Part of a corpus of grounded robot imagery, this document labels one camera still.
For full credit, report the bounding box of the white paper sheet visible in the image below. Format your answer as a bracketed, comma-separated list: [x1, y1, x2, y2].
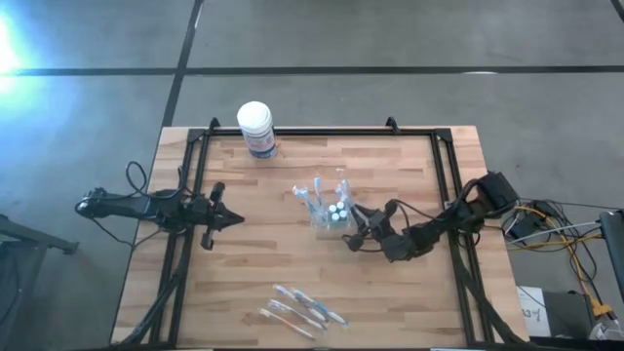
[515, 285, 552, 338]

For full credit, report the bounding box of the thin black base cable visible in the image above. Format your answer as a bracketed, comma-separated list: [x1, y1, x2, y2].
[90, 216, 165, 253]

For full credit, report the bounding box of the white cable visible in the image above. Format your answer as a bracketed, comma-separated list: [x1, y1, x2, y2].
[505, 221, 602, 245]

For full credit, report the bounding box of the orange white toothbrush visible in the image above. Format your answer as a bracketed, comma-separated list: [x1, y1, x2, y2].
[257, 307, 317, 340]

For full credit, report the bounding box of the black equipment stand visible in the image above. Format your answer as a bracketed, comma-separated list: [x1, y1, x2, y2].
[599, 209, 624, 303]

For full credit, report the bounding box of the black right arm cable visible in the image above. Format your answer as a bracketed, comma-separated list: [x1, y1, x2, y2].
[340, 175, 491, 254]

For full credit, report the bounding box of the black aluminium table frame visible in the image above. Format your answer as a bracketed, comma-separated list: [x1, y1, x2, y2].
[115, 116, 532, 350]

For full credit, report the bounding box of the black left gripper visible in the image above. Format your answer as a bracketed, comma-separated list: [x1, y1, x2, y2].
[187, 181, 246, 252]

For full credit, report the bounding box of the purple white toothbrush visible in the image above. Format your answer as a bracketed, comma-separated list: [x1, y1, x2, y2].
[265, 299, 328, 332]
[271, 284, 328, 323]

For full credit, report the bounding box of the black side table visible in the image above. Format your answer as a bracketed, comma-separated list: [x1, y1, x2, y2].
[0, 214, 79, 351]

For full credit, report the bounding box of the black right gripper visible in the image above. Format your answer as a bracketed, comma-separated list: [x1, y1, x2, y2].
[345, 198, 400, 253]

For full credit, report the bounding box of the yellow cable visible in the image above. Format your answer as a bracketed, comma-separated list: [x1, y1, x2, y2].
[516, 204, 610, 316]

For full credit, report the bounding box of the white wipes canister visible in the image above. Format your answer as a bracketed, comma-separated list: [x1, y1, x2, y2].
[236, 99, 278, 160]

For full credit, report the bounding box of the black power adapter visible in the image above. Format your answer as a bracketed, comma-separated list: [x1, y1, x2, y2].
[506, 213, 543, 241]

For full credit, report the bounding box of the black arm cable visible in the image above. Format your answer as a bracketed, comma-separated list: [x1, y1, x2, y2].
[340, 175, 491, 254]
[125, 160, 196, 201]

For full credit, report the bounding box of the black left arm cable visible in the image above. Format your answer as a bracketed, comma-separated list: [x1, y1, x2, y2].
[125, 160, 196, 201]

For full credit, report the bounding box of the clear acrylic organizer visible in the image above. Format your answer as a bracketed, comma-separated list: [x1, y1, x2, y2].
[311, 194, 372, 240]

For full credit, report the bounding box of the dark grey box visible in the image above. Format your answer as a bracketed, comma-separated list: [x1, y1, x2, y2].
[543, 291, 597, 340]

